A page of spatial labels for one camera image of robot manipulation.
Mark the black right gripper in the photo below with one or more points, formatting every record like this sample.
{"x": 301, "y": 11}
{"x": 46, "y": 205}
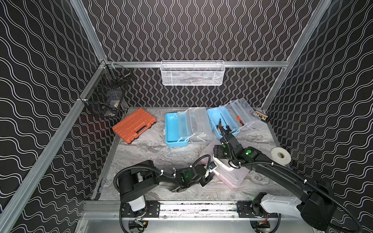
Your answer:
{"x": 217, "y": 151}

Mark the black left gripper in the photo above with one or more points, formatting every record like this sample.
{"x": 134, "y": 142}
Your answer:
{"x": 208, "y": 172}

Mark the pink toolbox with clear lid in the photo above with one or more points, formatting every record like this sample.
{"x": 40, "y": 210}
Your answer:
{"x": 232, "y": 177}

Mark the blue toolbox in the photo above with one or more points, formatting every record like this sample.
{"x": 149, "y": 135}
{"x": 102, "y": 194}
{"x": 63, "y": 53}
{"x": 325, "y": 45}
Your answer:
{"x": 228, "y": 114}
{"x": 189, "y": 126}

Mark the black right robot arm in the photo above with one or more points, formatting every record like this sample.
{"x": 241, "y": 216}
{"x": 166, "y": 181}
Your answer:
{"x": 317, "y": 200}

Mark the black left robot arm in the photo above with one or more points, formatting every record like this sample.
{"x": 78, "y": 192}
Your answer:
{"x": 135, "y": 181}

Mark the orange screwdriver in tray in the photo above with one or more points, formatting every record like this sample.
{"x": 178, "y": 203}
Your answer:
{"x": 240, "y": 121}

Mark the screwdriver bit holder box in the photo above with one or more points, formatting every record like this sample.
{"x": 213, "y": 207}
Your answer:
{"x": 263, "y": 117}

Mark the white tape roll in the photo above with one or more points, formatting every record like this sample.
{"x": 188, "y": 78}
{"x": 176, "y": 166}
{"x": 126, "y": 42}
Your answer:
{"x": 280, "y": 156}

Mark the red plastic tool case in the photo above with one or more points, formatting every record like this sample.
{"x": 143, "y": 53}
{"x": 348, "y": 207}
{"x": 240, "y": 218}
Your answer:
{"x": 130, "y": 128}

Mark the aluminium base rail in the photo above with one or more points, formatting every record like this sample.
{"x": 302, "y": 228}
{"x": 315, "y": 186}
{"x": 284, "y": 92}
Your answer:
{"x": 173, "y": 210}

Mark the white wire mesh basket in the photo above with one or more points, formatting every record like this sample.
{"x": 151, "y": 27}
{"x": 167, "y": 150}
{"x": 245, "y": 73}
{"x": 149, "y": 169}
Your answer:
{"x": 192, "y": 73}

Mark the black wire basket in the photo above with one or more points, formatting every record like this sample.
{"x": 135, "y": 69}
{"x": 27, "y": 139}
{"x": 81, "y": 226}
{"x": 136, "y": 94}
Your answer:
{"x": 106, "y": 98}

